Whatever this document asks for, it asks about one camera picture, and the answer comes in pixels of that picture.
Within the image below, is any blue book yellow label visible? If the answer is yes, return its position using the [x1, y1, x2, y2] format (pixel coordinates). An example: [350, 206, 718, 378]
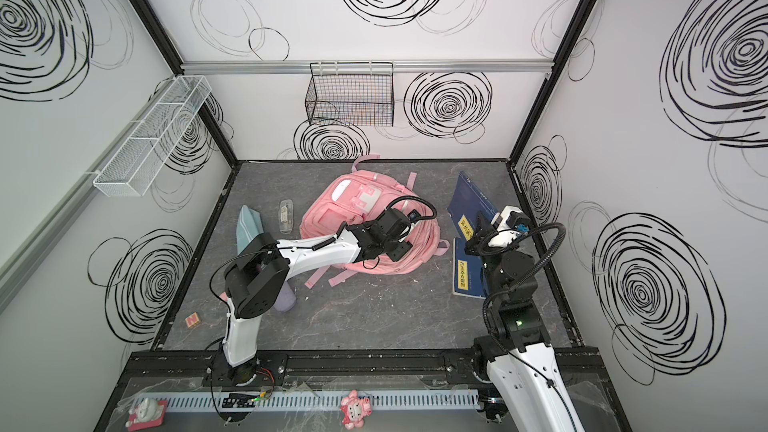
[447, 171, 498, 241]
[452, 238, 486, 299]

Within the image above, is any pink student backpack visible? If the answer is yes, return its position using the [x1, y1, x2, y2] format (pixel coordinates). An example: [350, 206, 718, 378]
[300, 154, 450, 286]

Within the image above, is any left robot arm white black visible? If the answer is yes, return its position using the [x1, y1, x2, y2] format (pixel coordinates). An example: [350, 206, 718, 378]
[222, 208, 425, 368]

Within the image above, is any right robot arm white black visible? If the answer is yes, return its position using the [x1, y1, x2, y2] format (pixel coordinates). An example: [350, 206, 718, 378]
[465, 207, 584, 431]

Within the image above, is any clear plastic pen case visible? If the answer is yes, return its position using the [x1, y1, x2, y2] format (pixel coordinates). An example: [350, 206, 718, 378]
[278, 199, 294, 234]

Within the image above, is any purple pencil pouch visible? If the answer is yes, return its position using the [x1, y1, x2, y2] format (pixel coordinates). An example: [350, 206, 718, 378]
[273, 283, 297, 312]

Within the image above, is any teal folded cloth pouch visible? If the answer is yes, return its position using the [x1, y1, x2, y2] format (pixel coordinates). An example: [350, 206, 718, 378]
[235, 205, 264, 254]

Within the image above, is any pink plush toy centre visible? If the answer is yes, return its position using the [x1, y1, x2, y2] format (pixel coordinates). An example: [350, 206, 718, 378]
[340, 390, 372, 430]

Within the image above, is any small orange eraser block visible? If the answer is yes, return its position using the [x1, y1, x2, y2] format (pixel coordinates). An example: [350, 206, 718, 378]
[185, 313, 201, 329]

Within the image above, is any pink white toy left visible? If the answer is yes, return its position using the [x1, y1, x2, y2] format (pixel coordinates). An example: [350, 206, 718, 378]
[125, 398, 168, 432]

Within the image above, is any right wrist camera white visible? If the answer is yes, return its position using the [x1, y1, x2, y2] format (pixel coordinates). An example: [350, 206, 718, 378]
[488, 205, 533, 248]

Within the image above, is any white slotted cable duct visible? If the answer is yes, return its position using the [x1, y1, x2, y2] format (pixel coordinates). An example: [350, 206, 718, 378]
[129, 389, 481, 413]

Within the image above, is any black wire wall basket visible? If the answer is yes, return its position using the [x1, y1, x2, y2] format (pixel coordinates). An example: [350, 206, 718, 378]
[304, 61, 395, 127]

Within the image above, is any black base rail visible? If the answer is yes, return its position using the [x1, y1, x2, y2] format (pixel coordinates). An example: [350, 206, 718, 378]
[119, 346, 607, 386]

